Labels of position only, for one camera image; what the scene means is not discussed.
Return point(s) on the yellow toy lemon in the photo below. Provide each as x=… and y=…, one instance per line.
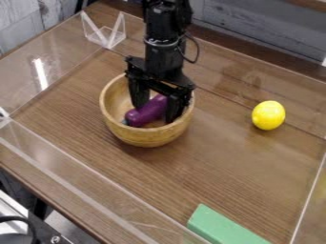
x=269, y=115

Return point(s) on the purple toy eggplant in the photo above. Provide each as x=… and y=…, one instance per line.
x=139, y=117

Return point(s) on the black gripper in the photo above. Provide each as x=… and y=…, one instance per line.
x=158, y=72

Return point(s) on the green foam block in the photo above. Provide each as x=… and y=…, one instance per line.
x=218, y=229

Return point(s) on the brown wooden bowl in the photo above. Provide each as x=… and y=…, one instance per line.
x=140, y=127

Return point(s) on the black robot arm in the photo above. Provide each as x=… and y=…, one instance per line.
x=167, y=17

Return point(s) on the clear acrylic enclosure wall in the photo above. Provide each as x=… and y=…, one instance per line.
x=132, y=195

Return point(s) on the black metal stand base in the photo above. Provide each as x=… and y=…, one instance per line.
x=46, y=233

